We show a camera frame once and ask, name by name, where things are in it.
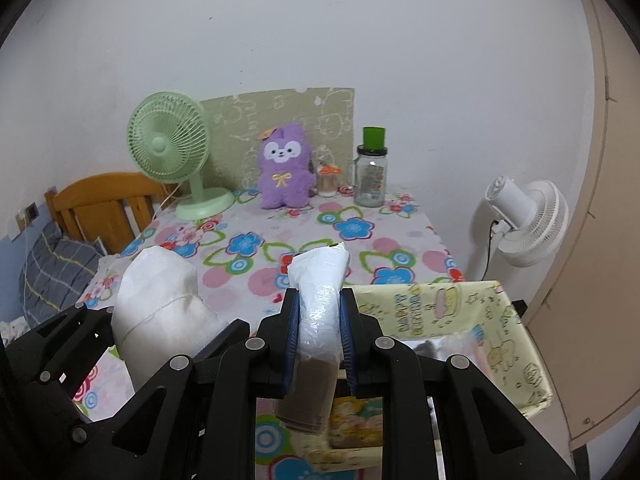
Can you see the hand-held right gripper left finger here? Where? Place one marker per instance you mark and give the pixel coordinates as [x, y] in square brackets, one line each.
[291, 340]

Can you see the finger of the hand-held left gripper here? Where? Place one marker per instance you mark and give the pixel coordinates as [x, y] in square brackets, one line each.
[65, 335]
[220, 342]

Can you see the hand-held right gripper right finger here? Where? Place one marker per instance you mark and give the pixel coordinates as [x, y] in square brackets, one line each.
[347, 345]

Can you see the clear plastic packet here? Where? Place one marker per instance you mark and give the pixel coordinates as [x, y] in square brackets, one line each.
[317, 285]

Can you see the white cloth bundle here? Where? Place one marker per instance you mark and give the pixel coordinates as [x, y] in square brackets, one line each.
[160, 300]

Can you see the yellow cartoon storage box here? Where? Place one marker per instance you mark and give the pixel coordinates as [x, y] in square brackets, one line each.
[425, 305]

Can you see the plaid grey pillow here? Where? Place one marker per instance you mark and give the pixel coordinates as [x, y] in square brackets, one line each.
[55, 265]

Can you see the grey cloth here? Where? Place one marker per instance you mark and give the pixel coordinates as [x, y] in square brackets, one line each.
[428, 350]

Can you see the floral tablecloth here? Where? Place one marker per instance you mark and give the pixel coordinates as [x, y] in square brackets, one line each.
[360, 232]

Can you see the cotton swab container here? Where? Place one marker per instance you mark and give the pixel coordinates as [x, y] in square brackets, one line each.
[328, 185]

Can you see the purple plush toy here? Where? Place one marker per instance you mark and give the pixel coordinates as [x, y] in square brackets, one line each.
[285, 180]

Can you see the glass bottle with green cap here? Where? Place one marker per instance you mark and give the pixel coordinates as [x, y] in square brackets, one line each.
[371, 180]

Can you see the green desk fan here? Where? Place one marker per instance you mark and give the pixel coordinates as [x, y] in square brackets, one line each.
[165, 145]

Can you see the white standing fan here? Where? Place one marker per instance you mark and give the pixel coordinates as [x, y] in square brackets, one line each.
[515, 205]

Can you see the beige printed board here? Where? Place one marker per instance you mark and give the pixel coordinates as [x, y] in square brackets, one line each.
[300, 110]

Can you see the beige door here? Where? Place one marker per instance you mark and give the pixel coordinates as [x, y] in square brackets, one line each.
[600, 210]

